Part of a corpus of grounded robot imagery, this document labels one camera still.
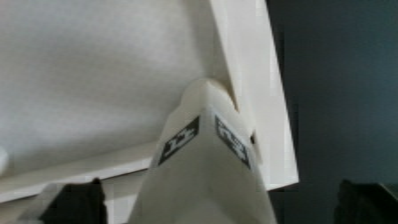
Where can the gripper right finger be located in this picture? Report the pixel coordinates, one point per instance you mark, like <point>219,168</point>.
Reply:
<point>366,203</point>

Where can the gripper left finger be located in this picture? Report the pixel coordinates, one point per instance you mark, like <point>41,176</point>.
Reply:
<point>67,204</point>

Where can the white desk leg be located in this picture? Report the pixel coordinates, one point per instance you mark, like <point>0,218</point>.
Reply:
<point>203,188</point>

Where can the white desk top tray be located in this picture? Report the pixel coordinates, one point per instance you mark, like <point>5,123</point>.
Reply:
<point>99,57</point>

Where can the white front fence bar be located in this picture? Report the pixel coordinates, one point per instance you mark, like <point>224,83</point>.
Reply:
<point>121,188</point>

